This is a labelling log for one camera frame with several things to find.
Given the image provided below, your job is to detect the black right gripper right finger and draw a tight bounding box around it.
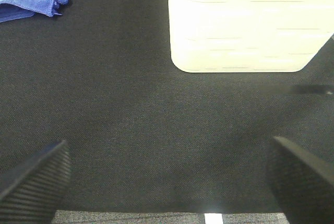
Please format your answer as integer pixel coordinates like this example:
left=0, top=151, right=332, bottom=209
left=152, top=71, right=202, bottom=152
left=266, top=136, right=333, bottom=223

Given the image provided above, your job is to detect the white plastic basket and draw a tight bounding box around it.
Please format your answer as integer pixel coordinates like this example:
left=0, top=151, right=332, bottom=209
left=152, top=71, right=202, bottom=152
left=168, top=0, right=333, bottom=73

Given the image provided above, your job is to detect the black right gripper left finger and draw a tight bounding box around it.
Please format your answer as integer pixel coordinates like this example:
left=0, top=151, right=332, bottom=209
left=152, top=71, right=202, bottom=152
left=1, top=140, right=71, bottom=223

